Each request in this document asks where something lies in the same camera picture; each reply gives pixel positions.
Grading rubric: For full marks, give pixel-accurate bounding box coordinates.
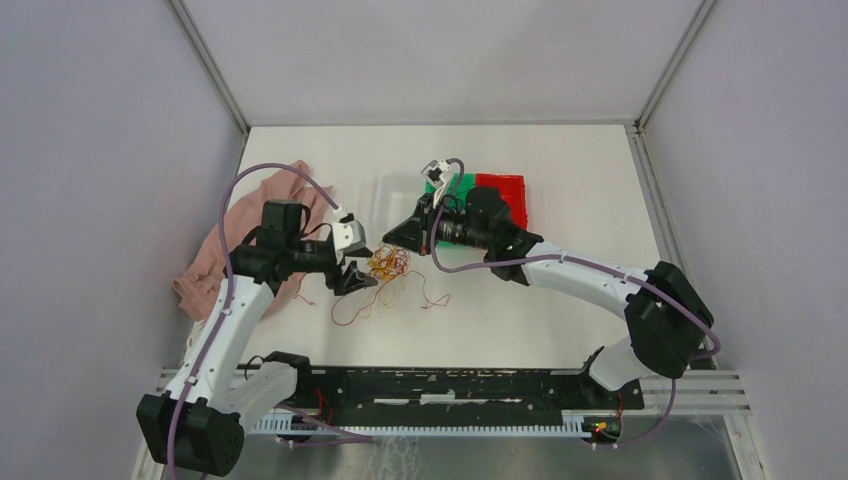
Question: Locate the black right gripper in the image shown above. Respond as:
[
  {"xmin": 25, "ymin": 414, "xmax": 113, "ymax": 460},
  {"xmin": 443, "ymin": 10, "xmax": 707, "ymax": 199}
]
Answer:
[{"xmin": 384, "ymin": 192, "xmax": 492, "ymax": 256}]

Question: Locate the yellow cable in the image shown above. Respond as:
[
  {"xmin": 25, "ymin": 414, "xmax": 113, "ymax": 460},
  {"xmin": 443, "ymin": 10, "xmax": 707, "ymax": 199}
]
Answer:
[{"xmin": 354, "ymin": 243, "xmax": 412, "ymax": 318}]

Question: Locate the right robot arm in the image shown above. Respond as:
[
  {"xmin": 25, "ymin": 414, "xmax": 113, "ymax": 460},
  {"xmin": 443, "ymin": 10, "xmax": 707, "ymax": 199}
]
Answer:
[{"xmin": 382, "ymin": 186, "xmax": 720, "ymax": 408}]

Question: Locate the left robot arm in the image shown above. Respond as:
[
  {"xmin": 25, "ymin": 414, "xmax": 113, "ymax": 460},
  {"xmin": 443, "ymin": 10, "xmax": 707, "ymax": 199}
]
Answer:
[{"xmin": 136, "ymin": 201, "xmax": 377, "ymax": 477}]

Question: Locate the clear plastic bin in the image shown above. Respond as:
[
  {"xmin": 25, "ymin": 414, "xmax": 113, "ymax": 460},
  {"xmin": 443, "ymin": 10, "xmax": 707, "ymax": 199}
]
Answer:
[{"xmin": 366, "ymin": 171, "xmax": 425, "ymax": 243}]

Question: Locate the green plastic bin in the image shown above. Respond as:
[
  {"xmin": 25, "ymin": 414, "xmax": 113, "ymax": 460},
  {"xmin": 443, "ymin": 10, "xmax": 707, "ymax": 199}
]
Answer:
[{"xmin": 423, "ymin": 173, "xmax": 476, "ymax": 246}]

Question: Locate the red plastic bin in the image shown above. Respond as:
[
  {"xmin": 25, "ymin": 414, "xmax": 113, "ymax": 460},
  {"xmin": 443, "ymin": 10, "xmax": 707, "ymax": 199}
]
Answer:
[{"xmin": 475, "ymin": 173, "xmax": 529, "ymax": 229}]

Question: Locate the pink cloth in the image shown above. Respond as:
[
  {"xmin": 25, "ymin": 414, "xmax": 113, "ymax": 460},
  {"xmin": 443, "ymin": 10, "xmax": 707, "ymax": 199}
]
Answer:
[{"xmin": 172, "ymin": 170, "xmax": 329, "ymax": 322}]

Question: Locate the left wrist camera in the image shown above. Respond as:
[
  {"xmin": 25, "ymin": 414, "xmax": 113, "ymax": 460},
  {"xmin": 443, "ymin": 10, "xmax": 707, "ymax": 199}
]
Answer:
[{"xmin": 331, "ymin": 213, "xmax": 367, "ymax": 258}]

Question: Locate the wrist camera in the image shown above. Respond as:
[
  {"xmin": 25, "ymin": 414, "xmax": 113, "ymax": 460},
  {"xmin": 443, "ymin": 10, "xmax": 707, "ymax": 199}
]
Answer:
[
  {"xmin": 331, "ymin": 213, "xmax": 367, "ymax": 258},
  {"xmin": 421, "ymin": 158, "xmax": 460, "ymax": 196}
]

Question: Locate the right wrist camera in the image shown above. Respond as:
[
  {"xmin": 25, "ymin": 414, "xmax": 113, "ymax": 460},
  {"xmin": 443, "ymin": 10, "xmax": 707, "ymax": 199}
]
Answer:
[{"xmin": 421, "ymin": 158, "xmax": 460, "ymax": 196}]

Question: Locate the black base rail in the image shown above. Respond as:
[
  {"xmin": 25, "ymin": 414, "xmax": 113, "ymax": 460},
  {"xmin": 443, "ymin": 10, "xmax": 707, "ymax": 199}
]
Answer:
[{"xmin": 285, "ymin": 366, "xmax": 645, "ymax": 427}]

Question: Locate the white cable duct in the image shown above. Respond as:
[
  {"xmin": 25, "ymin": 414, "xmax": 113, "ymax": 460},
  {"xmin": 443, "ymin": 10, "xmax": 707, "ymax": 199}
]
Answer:
[{"xmin": 249, "ymin": 411, "xmax": 591, "ymax": 439}]

